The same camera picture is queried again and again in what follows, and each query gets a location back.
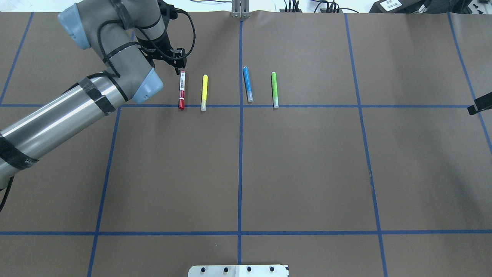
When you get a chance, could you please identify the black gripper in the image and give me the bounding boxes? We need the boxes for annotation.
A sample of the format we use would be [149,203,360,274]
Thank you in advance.
[140,28,187,75]

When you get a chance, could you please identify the red whiteboard marker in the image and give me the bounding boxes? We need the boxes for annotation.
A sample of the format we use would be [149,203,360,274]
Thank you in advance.
[178,70,186,110]

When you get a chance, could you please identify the blue highlighter marker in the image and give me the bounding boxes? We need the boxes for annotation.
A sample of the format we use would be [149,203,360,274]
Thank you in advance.
[243,66,253,102]

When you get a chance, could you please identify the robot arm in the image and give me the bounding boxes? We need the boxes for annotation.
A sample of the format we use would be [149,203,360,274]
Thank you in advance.
[0,0,187,190]

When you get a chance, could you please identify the yellow highlighter marker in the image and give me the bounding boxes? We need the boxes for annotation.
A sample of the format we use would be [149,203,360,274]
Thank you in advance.
[200,74,208,112]

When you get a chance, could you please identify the green highlighter marker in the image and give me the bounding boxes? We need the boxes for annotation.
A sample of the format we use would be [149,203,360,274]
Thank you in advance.
[271,72,279,108]

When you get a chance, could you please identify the black power adapter box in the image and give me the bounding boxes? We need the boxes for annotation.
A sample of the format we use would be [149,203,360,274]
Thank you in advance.
[369,0,425,13]

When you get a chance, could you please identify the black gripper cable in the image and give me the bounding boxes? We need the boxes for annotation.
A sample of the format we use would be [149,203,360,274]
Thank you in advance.
[131,4,196,62]

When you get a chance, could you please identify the aluminium frame post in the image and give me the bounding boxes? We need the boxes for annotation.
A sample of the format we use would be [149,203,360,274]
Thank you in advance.
[231,0,251,20]

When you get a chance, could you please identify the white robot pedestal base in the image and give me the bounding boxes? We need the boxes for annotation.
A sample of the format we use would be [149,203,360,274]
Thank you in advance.
[188,264,290,277]

